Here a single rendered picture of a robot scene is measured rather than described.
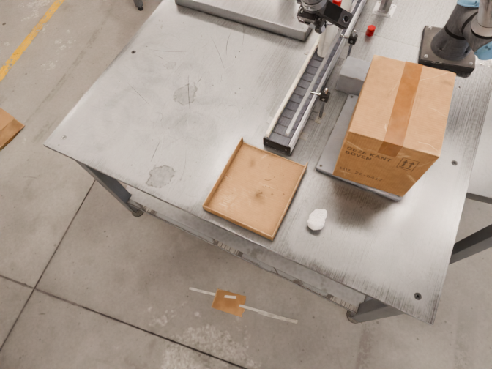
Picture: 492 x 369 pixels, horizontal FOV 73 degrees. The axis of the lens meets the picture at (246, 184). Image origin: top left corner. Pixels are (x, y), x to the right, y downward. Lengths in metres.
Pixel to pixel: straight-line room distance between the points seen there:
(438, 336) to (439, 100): 1.32
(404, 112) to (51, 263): 2.01
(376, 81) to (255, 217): 0.56
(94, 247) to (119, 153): 0.97
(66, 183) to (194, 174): 1.39
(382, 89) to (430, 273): 0.57
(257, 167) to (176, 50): 0.69
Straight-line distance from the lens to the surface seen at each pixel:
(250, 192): 1.17
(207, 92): 1.44
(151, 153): 1.32
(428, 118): 1.06
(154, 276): 2.04
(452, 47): 1.61
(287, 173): 1.20
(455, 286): 2.16
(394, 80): 1.11
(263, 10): 1.68
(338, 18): 1.17
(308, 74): 1.41
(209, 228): 1.79
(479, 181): 1.39
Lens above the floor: 1.91
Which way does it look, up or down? 65 degrees down
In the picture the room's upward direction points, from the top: 9 degrees counter-clockwise
